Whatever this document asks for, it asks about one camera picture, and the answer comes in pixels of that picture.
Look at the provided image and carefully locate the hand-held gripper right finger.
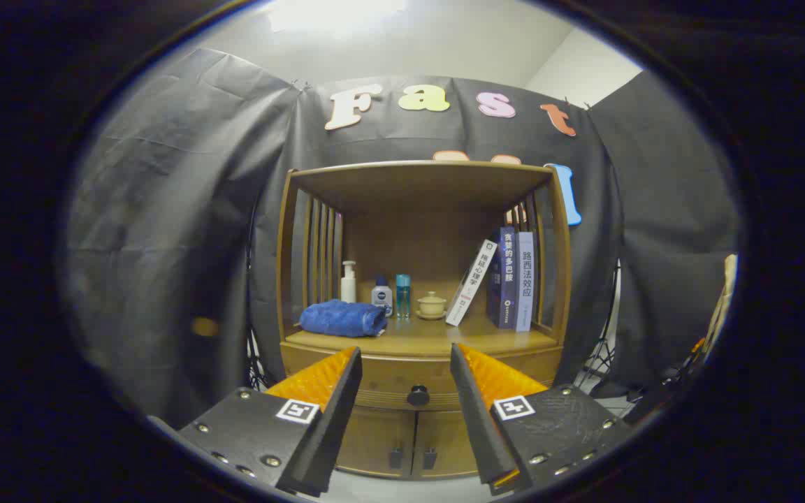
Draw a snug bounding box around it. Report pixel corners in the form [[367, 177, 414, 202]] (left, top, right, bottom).
[[450, 342, 634, 497]]

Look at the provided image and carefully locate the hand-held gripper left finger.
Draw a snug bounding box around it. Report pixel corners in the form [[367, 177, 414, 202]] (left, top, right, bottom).
[[177, 346, 363, 498]]

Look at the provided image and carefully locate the wooden drawer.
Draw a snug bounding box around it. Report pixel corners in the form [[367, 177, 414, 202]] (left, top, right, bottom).
[[281, 342, 563, 411]]

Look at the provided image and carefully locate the wooden cabinet door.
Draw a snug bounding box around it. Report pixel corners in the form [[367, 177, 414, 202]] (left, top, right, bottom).
[[413, 411, 481, 478], [336, 409, 417, 479]]

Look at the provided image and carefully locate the wooden countertop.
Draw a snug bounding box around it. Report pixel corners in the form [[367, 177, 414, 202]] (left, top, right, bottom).
[[285, 311, 560, 358]]

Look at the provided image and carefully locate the wooden cabinet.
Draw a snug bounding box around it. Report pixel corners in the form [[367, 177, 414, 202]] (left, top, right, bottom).
[[275, 161, 572, 481]]

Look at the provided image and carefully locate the black tripod stand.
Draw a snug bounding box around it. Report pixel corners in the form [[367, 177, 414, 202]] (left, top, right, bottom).
[[245, 203, 274, 391], [574, 258, 620, 392]]

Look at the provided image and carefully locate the blue folded towel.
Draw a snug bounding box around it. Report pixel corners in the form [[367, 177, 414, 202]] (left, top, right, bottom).
[[299, 299, 389, 338]]

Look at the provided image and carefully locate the beige lidded teacup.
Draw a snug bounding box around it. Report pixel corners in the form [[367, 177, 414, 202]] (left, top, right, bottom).
[[416, 291, 449, 321]]

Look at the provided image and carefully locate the white bottle with blue cap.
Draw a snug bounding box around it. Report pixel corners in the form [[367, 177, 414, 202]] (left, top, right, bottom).
[[372, 275, 393, 316]]

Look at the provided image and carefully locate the white book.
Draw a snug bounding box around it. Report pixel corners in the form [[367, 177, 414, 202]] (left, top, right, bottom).
[[445, 240, 498, 327]]

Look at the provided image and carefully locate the dark blue book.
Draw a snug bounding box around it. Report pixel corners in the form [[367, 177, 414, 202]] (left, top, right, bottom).
[[486, 226, 517, 330]]

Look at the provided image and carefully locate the pale lavender book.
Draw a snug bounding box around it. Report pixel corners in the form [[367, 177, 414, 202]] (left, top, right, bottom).
[[514, 231, 535, 333]]

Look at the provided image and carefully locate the beige backpack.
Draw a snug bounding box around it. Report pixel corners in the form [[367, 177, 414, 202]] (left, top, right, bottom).
[[703, 254, 739, 353]]

